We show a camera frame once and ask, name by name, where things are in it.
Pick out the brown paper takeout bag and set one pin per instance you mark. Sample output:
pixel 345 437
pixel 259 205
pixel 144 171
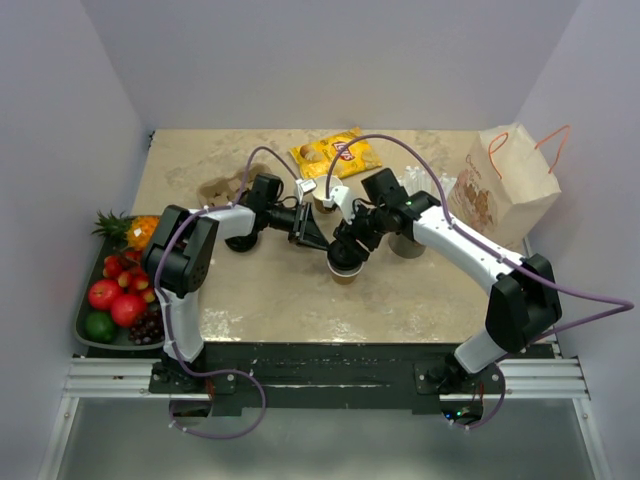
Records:
pixel 506 185

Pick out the small red fruits cluster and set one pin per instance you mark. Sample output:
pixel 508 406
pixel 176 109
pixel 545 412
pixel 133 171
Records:
pixel 125 268

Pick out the toy pineapple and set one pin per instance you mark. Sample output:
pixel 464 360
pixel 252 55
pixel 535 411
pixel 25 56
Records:
pixel 135 231

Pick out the grey fruit tray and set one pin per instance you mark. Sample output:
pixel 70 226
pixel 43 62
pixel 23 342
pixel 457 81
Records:
pixel 122 342

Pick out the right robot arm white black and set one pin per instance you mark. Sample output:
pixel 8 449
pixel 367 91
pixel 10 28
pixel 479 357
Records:
pixel 521 303

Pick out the black coffee cup lid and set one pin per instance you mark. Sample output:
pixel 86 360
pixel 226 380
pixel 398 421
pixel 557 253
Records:
pixel 346 258

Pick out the grey straw holder cup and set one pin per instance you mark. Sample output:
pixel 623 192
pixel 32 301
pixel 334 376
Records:
pixel 405 247

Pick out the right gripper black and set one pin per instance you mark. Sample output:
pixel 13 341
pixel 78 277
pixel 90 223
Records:
pixel 352 232

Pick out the large red apple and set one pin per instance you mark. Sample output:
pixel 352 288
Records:
pixel 103 293

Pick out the green lime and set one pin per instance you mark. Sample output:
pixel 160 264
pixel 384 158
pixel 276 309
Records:
pixel 100 328

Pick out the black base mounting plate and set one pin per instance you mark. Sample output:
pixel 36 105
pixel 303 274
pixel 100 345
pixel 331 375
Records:
pixel 319 376

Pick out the dark grapes bunch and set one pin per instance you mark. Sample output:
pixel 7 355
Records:
pixel 147 329

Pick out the brown paper cup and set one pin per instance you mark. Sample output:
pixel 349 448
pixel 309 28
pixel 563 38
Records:
pixel 319 193
pixel 346 277

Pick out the yellow Lays chips bag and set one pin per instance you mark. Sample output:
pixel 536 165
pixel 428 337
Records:
pixel 314 158

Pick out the cardboard cup carrier tray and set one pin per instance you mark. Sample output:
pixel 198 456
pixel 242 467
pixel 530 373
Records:
pixel 222 190

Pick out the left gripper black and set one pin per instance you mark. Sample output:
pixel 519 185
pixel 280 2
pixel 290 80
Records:
pixel 303 229

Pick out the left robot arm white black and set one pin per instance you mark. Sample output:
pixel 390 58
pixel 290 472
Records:
pixel 178 257

